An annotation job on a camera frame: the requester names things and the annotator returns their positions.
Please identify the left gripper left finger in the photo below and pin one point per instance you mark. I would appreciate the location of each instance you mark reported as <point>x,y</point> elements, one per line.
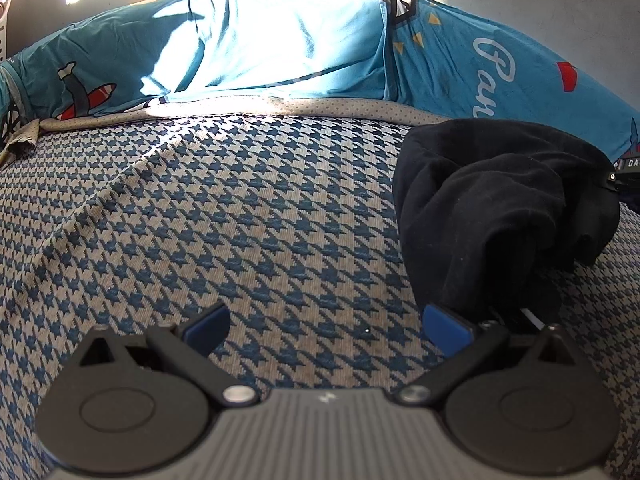
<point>125,404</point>

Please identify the black garment with white stripes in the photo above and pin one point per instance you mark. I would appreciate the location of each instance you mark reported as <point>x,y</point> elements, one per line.
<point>492,213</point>

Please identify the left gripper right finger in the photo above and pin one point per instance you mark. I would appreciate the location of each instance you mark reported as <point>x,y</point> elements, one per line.
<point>520,396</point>

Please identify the houndstooth blue beige mattress cover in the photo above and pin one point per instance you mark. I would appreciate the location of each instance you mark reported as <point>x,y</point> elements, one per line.
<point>290,222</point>

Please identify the blue airplane print pillow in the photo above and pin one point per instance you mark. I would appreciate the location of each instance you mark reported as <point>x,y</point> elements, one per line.
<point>167,49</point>
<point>455,64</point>

